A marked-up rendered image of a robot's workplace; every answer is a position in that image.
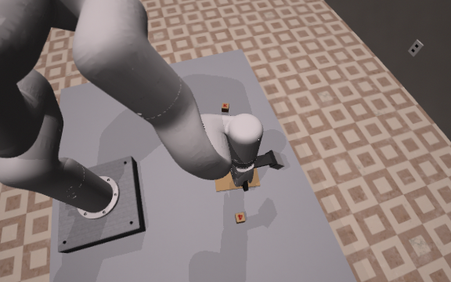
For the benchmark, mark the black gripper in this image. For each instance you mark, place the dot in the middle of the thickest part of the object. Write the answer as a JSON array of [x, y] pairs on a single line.
[[242, 176]]

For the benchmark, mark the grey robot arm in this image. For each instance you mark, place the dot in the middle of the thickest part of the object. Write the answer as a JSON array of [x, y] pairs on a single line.
[[111, 50]]

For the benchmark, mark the tan flat mat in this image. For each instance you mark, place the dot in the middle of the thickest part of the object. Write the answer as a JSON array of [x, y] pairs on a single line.
[[226, 183]]

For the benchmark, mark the wooden letter block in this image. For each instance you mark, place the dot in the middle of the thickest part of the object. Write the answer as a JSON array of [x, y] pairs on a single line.
[[225, 107], [240, 217]]

